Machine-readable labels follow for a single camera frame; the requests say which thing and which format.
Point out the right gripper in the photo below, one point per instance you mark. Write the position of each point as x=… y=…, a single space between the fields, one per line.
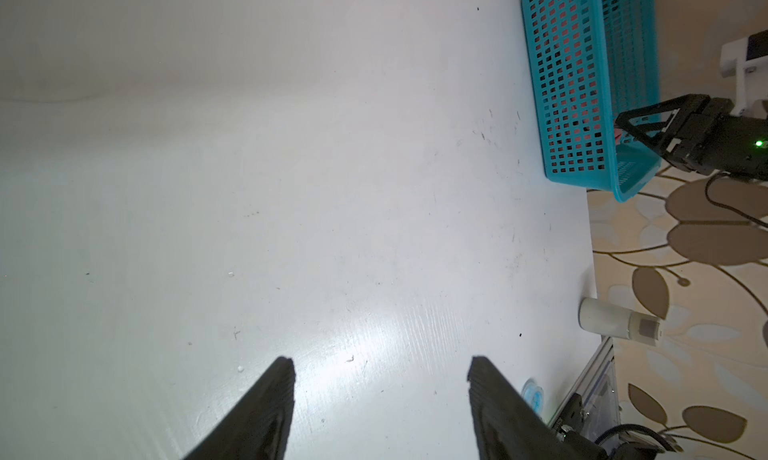
x=696 y=133

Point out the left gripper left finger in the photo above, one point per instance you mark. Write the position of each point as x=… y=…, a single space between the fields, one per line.
x=258 y=426

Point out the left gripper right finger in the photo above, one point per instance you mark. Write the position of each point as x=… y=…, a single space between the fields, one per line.
x=506 y=427

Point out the maroon tank top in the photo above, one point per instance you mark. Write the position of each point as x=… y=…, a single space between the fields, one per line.
x=566 y=76

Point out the blue tape roll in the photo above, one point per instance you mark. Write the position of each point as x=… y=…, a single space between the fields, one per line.
x=533 y=395

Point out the teal plastic basket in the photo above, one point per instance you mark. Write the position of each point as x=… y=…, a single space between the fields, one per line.
x=627 y=59

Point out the white plastic cup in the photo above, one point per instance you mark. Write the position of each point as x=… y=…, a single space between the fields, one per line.
x=614 y=321

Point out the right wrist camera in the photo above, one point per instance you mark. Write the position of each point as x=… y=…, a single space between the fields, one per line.
x=746 y=61

